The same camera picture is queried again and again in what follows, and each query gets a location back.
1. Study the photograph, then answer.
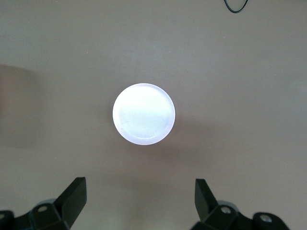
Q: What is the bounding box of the thin black cable loop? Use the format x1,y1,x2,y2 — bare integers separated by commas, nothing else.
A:
224,0,250,13

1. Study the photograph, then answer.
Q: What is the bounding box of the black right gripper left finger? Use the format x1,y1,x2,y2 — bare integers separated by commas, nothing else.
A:
0,176,87,230

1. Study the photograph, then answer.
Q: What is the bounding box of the pink round plate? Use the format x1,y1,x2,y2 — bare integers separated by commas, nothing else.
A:
112,82,177,146

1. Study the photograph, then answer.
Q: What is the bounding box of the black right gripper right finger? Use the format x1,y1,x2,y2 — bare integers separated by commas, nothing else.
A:
191,178,288,230

